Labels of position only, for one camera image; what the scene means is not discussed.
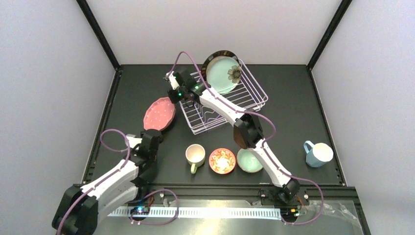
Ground pink dotted plate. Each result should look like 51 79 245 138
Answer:
143 97 176 131

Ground green flower plate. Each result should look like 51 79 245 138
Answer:
206 56 241 94

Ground black striped rim dinner plate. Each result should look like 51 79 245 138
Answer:
200 50 240 78

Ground white wire dish rack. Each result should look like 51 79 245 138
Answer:
180 59 269 135

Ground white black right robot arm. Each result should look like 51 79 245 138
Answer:
164 70 300 204

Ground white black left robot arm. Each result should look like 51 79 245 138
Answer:
51 129 163 235

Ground white led light strip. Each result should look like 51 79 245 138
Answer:
107 206 282 220

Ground orange floral small bowl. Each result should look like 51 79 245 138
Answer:
208 148 236 175

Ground green glazed small bowl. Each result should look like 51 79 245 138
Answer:
236 149 263 173

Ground light blue mug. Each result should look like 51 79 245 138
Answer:
303 141 334 168

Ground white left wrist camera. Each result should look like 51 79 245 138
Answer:
126 134 142 148

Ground cream mug green handle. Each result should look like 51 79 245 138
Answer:
185 144 206 174

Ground black frame post left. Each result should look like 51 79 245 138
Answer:
76 0 120 71

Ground black frame post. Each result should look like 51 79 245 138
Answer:
76 0 120 71
307 0 353 71

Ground black frame post right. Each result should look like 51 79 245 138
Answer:
307 0 353 71

